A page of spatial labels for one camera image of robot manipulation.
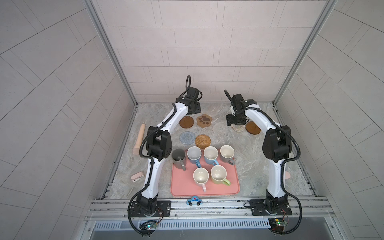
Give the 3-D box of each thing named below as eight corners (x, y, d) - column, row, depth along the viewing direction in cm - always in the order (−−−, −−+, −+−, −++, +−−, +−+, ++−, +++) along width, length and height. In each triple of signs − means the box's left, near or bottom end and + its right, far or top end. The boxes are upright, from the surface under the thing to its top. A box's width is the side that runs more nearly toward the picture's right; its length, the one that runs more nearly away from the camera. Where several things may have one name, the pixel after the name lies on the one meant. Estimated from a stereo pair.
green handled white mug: (210, 187, 79) (211, 182, 72) (209, 171, 84) (210, 165, 77) (227, 187, 79) (230, 182, 72) (225, 171, 84) (228, 165, 77)
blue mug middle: (203, 169, 85) (204, 162, 78) (203, 153, 92) (204, 146, 84) (217, 169, 85) (219, 162, 78) (216, 153, 92) (217, 146, 84)
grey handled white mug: (218, 164, 87) (219, 157, 80) (220, 151, 93) (222, 143, 85) (230, 167, 86) (233, 160, 79) (231, 153, 92) (234, 146, 84)
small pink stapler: (133, 182, 80) (131, 180, 77) (133, 178, 82) (130, 175, 79) (145, 177, 82) (143, 175, 79) (144, 173, 84) (142, 170, 80)
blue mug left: (187, 169, 85) (186, 162, 77) (188, 153, 91) (187, 146, 83) (201, 169, 85) (201, 162, 77) (200, 153, 91) (201, 146, 84)
